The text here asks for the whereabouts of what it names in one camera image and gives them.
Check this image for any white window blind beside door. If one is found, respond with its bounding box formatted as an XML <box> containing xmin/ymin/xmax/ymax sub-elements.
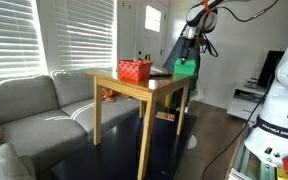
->
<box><xmin>53</xmin><ymin>0</ymin><xmax>118</xmax><ymax>71</ymax></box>

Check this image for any white television stand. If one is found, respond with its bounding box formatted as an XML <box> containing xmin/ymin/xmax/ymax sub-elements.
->
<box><xmin>226</xmin><ymin>81</ymin><xmax>268</xmax><ymax>123</ymax></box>

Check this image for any black floor cable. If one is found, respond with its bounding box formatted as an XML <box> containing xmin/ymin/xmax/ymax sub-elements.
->
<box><xmin>202</xmin><ymin>74</ymin><xmax>275</xmax><ymax>180</ymax></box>

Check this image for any light wooden table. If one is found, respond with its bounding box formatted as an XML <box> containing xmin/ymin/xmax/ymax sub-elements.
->
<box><xmin>84</xmin><ymin>66</ymin><xmax>195</xmax><ymax>180</ymax></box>

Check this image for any dark floor rug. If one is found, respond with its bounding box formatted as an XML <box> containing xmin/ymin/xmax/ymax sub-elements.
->
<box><xmin>50</xmin><ymin>109</ymin><xmax>198</xmax><ymax>180</ymax></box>

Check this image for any black remote control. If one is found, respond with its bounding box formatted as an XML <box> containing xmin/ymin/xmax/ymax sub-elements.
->
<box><xmin>148</xmin><ymin>73</ymin><xmax>174</xmax><ymax>79</ymax></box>

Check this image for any white door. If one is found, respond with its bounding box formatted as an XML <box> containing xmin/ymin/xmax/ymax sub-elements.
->
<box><xmin>135</xmin><ymin>0</ymin><xmax>168</xmax><ymax>68</ymax></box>

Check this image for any white paper napkin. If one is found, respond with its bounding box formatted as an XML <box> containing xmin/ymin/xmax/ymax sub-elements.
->
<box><xmin>149</xmin><ymin>65</ymin><xmax>167</xmax><ymax>75</ymax></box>

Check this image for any grey fabric sofa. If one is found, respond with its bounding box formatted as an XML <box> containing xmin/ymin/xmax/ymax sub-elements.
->
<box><xmin>0</xmin><ymin>68</ymin><xmax>142</xmax><ymax>180</ymax></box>

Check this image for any grey cushion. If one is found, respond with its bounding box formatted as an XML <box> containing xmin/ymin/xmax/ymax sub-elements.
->
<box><xmin>0</xmin><ymin>142</ymin><xmax>37</xmax><ymax>180</ymax></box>

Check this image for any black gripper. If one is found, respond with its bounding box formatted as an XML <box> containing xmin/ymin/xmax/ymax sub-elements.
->
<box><xmin>181</xmin><ymin>35</ymin><xmax>202</xmax><ymax>65</ymax></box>

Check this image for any green plastic lidded container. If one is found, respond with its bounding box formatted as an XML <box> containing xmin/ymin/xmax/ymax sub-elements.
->
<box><xmin>173</xmin><ymin>58</ymin><xmax>197</xmax><ymax>76</ymax></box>

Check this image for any wide white window blind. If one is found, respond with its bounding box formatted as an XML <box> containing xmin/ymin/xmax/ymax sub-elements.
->
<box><xmin>0</xmin><ymin>0</ymin><xmax>48</xmax><ymax>81</ymax></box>

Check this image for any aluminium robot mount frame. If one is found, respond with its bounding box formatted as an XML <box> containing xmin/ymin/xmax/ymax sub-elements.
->
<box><xmin>228</xmin><ymin>146</ymin><xmax>288</xmax><ymax>180</ymax></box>

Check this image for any black television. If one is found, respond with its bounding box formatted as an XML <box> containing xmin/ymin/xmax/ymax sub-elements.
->
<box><xmin>257</xmin><ymin>49</ymin><xmax>286</xmax><ymax>89</ymax></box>

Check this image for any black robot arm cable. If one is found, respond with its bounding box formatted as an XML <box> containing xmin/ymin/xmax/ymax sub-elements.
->
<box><xmin>213</xmin><ymin>0</ymin><xmax>280</xmax><ymax>24</ymax></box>

